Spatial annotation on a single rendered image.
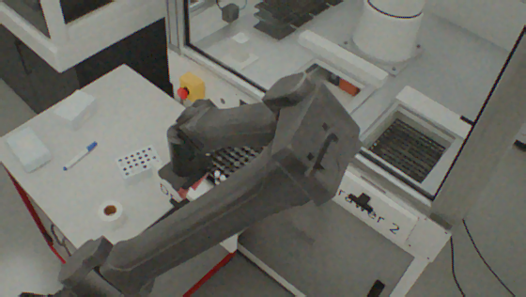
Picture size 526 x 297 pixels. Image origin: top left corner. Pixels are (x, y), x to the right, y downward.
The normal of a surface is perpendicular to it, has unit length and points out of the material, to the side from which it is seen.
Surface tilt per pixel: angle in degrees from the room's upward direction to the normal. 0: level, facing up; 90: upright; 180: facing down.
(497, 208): 0
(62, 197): 0
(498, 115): 90
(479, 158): 90
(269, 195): 74
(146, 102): 0
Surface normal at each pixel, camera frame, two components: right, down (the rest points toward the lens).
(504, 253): 0.05, -0.67
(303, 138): 0.64, -0.26
